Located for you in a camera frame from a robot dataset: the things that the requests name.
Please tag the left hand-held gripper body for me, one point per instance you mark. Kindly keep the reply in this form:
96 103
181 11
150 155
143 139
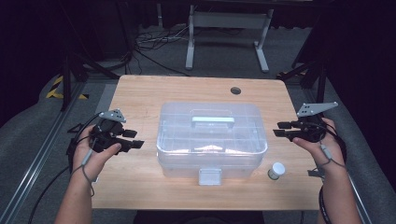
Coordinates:
107 130

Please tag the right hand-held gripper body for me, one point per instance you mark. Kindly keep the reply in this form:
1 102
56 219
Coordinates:
311 132

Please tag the clear plastic storage box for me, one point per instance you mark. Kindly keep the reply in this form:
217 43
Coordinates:
211 146

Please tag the person's right hand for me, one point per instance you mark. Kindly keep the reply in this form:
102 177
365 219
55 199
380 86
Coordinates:
330 149

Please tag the person's left hand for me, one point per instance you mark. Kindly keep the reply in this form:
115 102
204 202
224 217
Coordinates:
93 161

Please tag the small white-capped bottle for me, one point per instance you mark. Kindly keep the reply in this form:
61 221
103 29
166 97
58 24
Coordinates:
276 170

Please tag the black tape piece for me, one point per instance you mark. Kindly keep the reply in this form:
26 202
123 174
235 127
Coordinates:
313 173

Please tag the black metal stand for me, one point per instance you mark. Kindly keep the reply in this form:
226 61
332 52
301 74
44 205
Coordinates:
66 81
311 74

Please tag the yellow black striped tape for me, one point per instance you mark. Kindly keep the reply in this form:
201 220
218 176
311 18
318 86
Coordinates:
54 93

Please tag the aluminium floor rail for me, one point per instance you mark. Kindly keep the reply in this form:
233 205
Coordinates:
34 165
361 202

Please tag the white metal table frame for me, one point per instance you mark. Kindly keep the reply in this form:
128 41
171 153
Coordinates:
229 20

